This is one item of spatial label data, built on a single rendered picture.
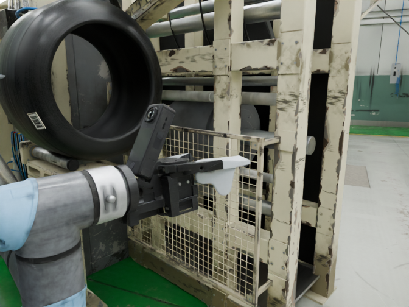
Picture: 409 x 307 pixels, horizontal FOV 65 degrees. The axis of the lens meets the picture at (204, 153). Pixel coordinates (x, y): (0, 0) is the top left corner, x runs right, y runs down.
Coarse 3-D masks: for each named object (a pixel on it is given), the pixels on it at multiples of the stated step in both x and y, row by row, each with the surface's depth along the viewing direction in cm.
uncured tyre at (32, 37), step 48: (96, 0) 113; (0, 48) 109; (48, 48) 100; (96, 48) 145; (144, 48) 126; (0, 96) 111; (48, 96) 102; (144, 96) 148; (48, 144) 110; (96, 144) 117
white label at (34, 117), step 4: (36, 112) 101; (32, 116) 102; (36, 116) 101; (32, 120) 103; (36, 120) 102; (40, 120) 102; (36, 124) 103; (40, 124) 103; (36, 128) 104; (40, 128) 104; (44, 128) 103
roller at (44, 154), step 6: (36, 150) 134; (42, 150) 131; (48, 150) 130; (36, 156) 134; (42, 156) 129; (48, 156) 125; (54, 156) 123; (60, 156) 121; (54, 162) 122; (60, 162) 118; (66, 162) 115; (72, 162) 115; (78, 162) 117; (66, 168) 116; (72, 168) 116
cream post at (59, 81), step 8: (32, 0) 131; (40, 0) 133; (48, 0) 136; (56, 0) 138; (64, 40) 143; (64, 48) 143; (56, 56) 141; (64, 56) 144; (56, 64) 142; (64, 64) 144; (56, 72) 142; (64, 72) 145; (56, 80) 143; (64, 80) 145; (56, 88) 143; (64, 88) 146; (56, 96) 144; (64, 96) 146; (64, 104) 147; (64, 112) 147; (80, 232) 162; (88, 304) 172
